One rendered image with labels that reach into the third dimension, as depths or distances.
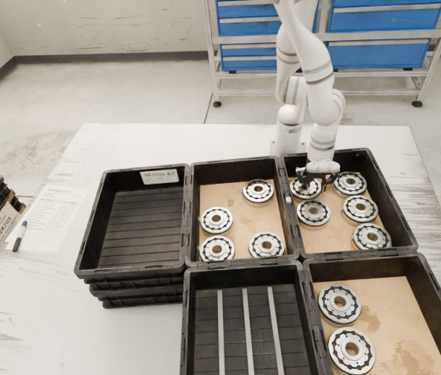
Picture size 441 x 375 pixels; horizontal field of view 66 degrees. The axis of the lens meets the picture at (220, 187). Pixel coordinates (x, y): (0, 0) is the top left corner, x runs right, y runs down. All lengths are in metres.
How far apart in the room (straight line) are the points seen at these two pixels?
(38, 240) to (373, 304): 1.15
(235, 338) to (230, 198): 0.46
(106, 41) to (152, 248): 3.30
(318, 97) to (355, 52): 2.00
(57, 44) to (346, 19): 3.05
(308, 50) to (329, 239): 0.54
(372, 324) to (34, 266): 1.09
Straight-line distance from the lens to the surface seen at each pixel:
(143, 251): 1.08
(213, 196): 1.16
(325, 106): 0.90
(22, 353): 1.24
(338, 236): 1.08
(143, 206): 1.19
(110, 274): 0.96
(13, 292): 1.37
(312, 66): 0.88
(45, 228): 1.48
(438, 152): 2.83
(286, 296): 0.96
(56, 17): 4.29
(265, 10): 2.72
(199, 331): 0.93
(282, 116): 1.22
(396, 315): 1.00
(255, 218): 1.09
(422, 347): 0.99
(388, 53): 2.95
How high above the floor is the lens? 1.70
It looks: 47 degrees down
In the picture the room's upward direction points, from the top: 8 degrees counter-clockwise
